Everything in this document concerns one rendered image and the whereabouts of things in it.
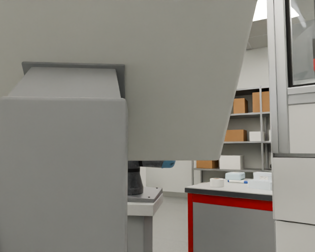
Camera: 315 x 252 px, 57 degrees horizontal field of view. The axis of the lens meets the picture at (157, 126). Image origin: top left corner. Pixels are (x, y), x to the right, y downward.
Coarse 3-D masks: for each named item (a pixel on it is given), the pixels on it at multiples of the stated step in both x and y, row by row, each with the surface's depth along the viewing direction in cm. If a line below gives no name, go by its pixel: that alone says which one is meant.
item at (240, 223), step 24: (192, 192) 149; (216, 192) 141; (240, 192) 134; (264, 192) 131; (192, 216) 149; (216, 216) 142; (240, 216) 135; (264, 216) 129; (192, 240) 148; (216, 240) 141; (240, 240) 134; (264, 240) 128
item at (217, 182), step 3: (210, 180) 152; (213, 180) 150; (216, 180) 150; (219, 180) 150; (222, 180) 151; (210, 183) 152; (213, 183) 150; (216, 183) 150; (219, 183) 150; (222, 183) 151; (213, 186) 150; (216, 186) 150; (219, 186) 150; (222, 186) 151
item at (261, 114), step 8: (240, 88) 491; (248, 88) 484; (256, 88) 478; (264, 88) 478; (256, 112) 476; (264, 112) 470; (264, 120) 513; (192, 160) 522; (192, 168) 521; (200, 168) 514; (208, 168) 509; (216, 168) 509; (248, 168) 509; (256, 168) 509; (264, 168) 509; (192, 176) 520; (200, 176) 561; (192, 184) 519
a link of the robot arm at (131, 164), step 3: (129, 162) 113; (132, 162) 114; (135, 162) 114; (138, 162) 113; (141, 162) 113; (129, 165) 113; (132, 165) 114; (135, 165) 115; (138, 165) 115; (141, 165) 115
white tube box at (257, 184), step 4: (248, 180) 147; (252, 180) 149; (256, 180) 148; (260, 180) 148; (264, 180) 149; (268, 180) 147; (248, 184) 147; (252, 184) 145; (256, 184) 144; (260, 184) 142; (264, 184) 140; (268, 184) 139; (256, 188) 143; (260, 188) 142; (264, 188) 140; (268, 188) 138
